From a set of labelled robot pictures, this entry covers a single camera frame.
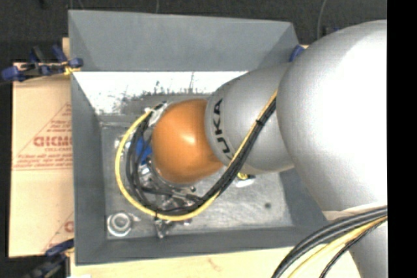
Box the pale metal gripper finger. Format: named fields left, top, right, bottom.
left=154, top=219, right=172, bottom=239

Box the clear glass cup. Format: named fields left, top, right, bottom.
left=106, top=212, right=134, bottom=238

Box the blue flat object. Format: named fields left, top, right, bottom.
left=134, top=135, right=153, bottom=165

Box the white and yellow small object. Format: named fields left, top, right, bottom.
left=235, top=172, right=256, bottom=188

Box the brown cardboard board red print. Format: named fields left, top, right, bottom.
left=7, top=63, right=76, bottom=258

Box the grey metal bin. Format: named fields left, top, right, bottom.
left=67, top=9, right=330, bottom=265

